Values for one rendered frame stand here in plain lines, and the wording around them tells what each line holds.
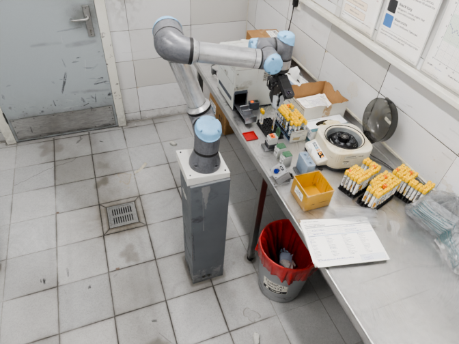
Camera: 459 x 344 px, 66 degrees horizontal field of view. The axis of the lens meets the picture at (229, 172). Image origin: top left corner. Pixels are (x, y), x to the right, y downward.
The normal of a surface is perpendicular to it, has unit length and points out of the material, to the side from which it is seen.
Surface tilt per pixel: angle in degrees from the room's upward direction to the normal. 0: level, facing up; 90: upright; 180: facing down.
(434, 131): 90
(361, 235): 1
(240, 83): 90
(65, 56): 90
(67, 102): 90
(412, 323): 0
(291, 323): 0
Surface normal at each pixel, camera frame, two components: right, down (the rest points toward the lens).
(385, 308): 0.06, -0.73
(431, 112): -0.94, 0.20
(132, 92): 0.35, 0.66
